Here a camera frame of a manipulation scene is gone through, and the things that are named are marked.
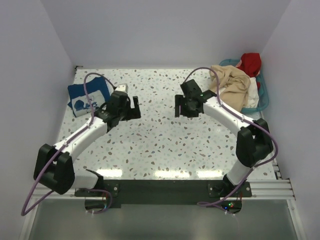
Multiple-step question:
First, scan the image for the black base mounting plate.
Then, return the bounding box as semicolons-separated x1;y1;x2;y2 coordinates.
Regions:
74;178;253;216

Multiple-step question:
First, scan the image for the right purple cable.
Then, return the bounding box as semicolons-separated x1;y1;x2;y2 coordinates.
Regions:
183;66;280;210

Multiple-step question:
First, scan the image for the blue printed t shirt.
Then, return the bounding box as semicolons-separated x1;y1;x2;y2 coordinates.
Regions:
67;77;110;118

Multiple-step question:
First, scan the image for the aluminium frame rail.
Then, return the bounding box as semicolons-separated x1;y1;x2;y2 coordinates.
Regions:
31;162;297;201

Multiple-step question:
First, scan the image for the beige t shirt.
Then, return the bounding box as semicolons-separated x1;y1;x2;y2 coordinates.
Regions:
211;65;251;112

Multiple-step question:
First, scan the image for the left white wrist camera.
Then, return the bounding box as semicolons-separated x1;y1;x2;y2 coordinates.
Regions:
115;83;129;94

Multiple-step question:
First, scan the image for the red t shirt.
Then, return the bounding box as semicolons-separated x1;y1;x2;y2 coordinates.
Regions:
235;52;262;78

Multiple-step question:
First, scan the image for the teal laundry basket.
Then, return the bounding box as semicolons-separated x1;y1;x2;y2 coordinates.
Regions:
219;58;270;114

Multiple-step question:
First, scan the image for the white t shirt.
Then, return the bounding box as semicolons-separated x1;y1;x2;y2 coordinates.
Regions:
245;77;260;108

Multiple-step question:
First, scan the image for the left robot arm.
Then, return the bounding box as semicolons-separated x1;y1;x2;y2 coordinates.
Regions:
33;90;141;196

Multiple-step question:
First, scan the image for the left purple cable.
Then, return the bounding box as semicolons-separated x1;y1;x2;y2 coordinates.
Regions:
20;72;118;216

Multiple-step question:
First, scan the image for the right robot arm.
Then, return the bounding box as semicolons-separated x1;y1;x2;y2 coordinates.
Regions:
174;79;274;197

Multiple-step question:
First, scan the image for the purple cable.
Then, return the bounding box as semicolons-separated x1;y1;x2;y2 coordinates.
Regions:
183;66;280;210
20;72;118;216

